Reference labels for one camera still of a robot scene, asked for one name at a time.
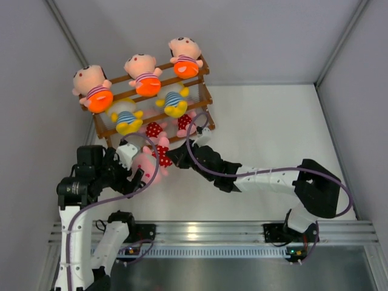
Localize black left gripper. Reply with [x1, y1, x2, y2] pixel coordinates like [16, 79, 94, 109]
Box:
[95, 147, 143, 198]

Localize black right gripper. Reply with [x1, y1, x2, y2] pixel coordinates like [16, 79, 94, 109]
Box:
[167, 139, 215, 182]

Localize pink pig plush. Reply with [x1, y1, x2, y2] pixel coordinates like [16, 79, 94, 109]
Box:
[139, 122, 168, 144]
[173, 110, 196, 138]
[132, 137, 172, 184]

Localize yellow striped plush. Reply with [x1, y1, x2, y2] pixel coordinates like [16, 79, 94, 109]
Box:
[105, 98, 143, 136]
[155, 82, 190, 118]

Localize boy doll orange pants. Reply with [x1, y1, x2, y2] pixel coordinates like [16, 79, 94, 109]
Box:
[169, 37, 203, 79]
[124, 53, 162, 97]

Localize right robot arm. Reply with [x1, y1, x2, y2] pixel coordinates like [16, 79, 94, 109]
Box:
[166, 144, 341, 244]

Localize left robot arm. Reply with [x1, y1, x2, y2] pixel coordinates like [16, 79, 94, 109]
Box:
[54, 144, 143, 290]

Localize wooden shelf rack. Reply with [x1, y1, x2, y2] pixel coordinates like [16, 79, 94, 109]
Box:
[78, 55, 212, 146]

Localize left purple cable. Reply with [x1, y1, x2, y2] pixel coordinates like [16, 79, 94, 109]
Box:
[65, 133, 160, 291]

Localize purple cable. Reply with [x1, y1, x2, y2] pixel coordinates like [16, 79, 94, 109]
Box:
[185, 112, 355, 264]
[65, 133, 160, 291]

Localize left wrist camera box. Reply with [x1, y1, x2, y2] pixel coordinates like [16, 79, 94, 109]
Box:
[116, 143, 140, 170]

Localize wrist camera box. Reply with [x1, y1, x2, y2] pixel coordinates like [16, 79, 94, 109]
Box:
[194, 127, 212, 147]
[116, 143, 140, 170]

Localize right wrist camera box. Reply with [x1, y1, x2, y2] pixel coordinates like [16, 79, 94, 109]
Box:
[194, 127, 212, 147]

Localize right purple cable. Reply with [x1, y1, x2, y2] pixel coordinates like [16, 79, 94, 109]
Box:
[185, 112, 355, 264]

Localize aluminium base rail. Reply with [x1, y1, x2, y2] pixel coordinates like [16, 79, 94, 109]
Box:
[48, 220, 380, 261]

